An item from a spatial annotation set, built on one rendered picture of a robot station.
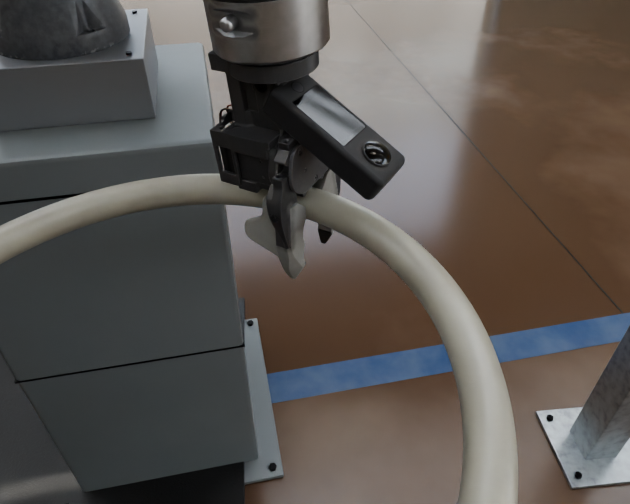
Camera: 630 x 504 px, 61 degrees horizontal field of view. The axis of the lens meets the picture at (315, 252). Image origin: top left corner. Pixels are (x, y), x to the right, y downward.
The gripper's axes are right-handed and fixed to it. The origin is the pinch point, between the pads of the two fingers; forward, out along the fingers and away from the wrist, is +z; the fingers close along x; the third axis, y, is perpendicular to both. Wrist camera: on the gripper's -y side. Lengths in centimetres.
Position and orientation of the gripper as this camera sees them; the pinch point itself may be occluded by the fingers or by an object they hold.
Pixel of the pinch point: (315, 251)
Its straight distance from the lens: 53.2
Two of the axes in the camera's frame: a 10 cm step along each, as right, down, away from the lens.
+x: -5.1, 5.9, -6.2
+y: -8.6, -2.9, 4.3
